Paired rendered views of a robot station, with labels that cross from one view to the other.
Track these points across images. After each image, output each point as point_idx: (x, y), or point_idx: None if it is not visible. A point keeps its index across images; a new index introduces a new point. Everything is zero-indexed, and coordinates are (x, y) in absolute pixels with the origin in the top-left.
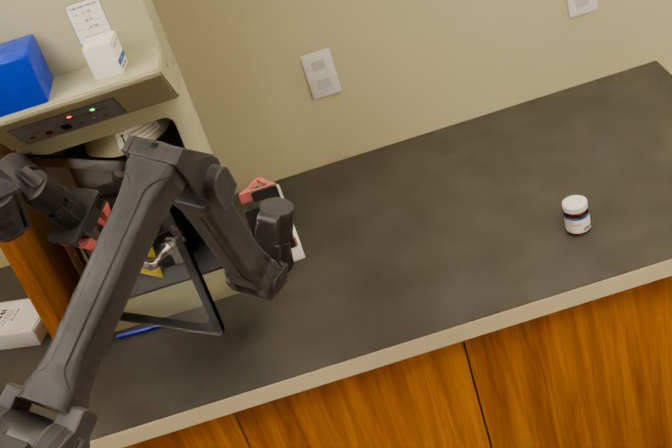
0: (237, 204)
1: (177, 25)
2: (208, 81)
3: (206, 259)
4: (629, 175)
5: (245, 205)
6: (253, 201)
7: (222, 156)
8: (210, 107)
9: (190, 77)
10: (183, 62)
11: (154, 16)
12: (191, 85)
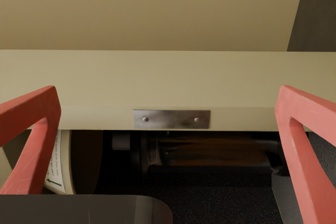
0: (310, 4)
1: None
2: None
3: (327, 142)
4: None
5: None
6: None
7: None
8: None
9: None
10: None
11: None
12: None
